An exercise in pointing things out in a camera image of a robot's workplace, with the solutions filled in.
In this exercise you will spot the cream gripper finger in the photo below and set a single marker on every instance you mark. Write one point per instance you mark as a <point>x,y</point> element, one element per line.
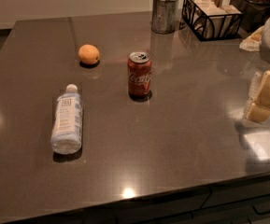
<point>257,107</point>
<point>253,41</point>

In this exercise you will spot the clear plastic water bottle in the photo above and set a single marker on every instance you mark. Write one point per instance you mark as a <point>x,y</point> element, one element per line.
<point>66,136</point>

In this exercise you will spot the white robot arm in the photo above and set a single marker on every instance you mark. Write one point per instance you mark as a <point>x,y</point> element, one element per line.
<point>265,55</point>

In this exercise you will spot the dark snack dispenser box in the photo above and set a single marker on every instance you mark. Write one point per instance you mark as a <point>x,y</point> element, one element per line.
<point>255,13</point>

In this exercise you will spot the metal cup with cotton swabs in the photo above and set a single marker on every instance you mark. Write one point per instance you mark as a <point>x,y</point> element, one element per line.
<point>163,19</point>

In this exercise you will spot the red cola can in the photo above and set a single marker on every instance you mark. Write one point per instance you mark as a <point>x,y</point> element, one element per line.
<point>139,73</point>

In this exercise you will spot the orange fruit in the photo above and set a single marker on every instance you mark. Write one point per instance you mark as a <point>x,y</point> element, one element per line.
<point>88,54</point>

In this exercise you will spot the black wire napkin basket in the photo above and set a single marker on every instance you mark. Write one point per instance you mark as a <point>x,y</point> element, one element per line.
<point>211,19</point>

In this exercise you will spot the black drawer handle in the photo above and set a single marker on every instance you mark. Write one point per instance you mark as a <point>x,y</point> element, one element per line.
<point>261,209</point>

